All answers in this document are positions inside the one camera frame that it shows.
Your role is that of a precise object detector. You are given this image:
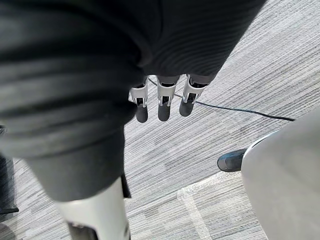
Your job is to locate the dark robot foot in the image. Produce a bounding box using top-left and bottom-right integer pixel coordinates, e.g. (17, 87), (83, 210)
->
(216, 147), (249, 173)

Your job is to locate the black floor cable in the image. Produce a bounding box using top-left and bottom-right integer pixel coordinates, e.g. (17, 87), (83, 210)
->
(148, 77), (296, 122)

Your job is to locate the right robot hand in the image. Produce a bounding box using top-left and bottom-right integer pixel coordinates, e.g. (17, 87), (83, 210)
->
(0, 0), (268, 240)

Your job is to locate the clear floor tape strip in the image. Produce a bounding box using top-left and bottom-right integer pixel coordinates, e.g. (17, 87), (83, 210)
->
(176, 172), (245, 240)

